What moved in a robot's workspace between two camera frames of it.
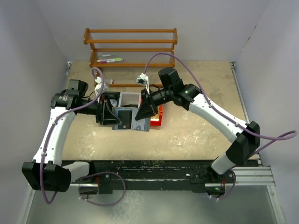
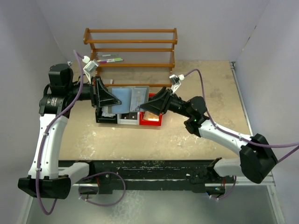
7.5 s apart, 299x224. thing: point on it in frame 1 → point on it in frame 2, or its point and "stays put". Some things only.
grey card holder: [127, 115] → [124, 94]
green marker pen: [104, 55] stays put
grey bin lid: [144, 124] → [139, 95]
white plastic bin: [129, 98] → [128, 122]
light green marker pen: [116, 59] stays put
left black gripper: [105, 115] → [105, 97]
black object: [131, 105] → [132, 115]
